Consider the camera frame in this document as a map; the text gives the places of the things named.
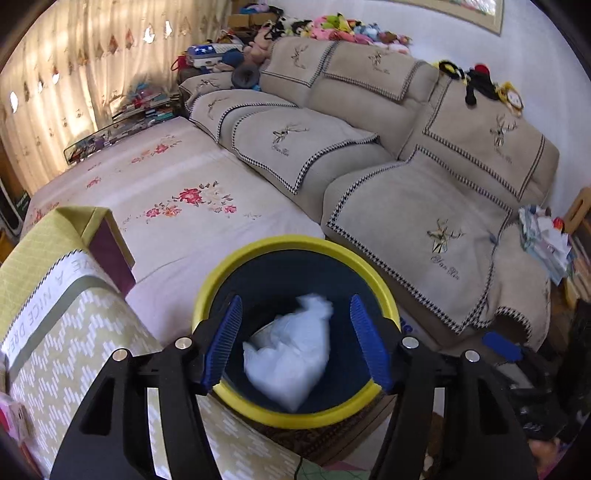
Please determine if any white tissue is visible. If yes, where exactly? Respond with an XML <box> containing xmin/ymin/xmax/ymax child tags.
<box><xmin>242</xmin><ymin>294</ymin><xmax>334</xmax><ymax>413</ymax></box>

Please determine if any yellow rimmed dark trash bin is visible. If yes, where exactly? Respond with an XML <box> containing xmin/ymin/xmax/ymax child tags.
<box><xmin>192</xmin><ymin>235</ymin><xmax>400</xmax><ymax>429</ymax></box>

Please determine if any stack of papers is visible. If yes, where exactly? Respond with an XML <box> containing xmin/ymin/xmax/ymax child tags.
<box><xmin>518</xmin><ymin>205</ymin><xmax>573</xmax><ymax>285</ymax></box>

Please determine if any wooden side shelf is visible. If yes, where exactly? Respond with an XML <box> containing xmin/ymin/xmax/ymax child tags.
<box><xmin>563</xmin><ymin>186</ymin><xmax>590</xmax><ymax>309</ymax></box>

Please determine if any yellow green patterned tablecloth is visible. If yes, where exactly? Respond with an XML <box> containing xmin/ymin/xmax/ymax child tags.
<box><xmin>0</xmin><ymin>205</ymin><xmax>371</xmax><ymax>480</ymax></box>

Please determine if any white floral floor rug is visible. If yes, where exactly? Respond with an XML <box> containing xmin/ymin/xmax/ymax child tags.
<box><xmin>24</xmin><ymin>118</ymin><xmax>322</xmax><ymax>343</ymax></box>

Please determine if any beige sectional sofa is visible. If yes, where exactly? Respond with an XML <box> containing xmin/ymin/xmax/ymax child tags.
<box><xmin>183</xmin><ymin>37</ymin><xmax>559</xmax><ymax>349</ymax></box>

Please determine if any black yellow plush toy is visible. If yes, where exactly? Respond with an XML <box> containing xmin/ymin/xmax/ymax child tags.
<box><xmin>434</xmin><ymin>60</ymin><xmax>525</xmax><ymax>117</ymax></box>

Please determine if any cream patterned curtain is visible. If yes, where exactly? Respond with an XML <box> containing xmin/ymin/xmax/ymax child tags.
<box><xmin>1</xmin><ymin>0</ymin><xmax>230</xmax><ymax>194</ymax></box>

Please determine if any pile of plush toys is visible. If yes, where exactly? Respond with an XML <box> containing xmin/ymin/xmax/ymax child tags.
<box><xmin>207</xmin><ymin>2</ymin><xmax>413</xmax><ymax>70</ymax></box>

